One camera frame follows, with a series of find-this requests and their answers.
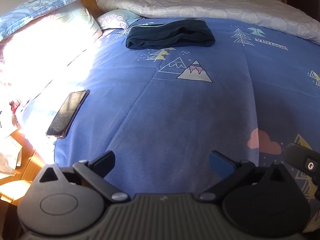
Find white embossed quilt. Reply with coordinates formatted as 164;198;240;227
96;0;319;44

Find wooden bedside table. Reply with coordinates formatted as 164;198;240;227
1;131;45;239

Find floral folded blanket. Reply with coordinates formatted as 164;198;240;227
1;0;102;61

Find smartphone with pink case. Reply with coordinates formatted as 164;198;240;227
46;90;90;139

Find light blue pillow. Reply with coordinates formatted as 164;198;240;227
97;9;142;30

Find dark navy pants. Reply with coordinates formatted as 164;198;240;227
125;18;215;50

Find blue patterned bed sheet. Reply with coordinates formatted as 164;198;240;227
19;17;320;233

